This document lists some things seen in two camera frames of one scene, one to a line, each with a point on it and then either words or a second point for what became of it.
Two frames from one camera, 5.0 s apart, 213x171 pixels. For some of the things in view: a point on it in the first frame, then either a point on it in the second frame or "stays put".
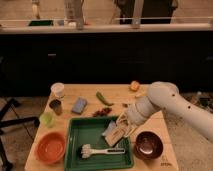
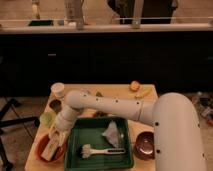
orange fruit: (134, 85) stays put
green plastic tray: (90, 130) stays put
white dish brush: (87, 151) stays put
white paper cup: (58, 90) stays put
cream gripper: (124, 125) to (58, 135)
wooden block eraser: (114, 136) to (49, 150)
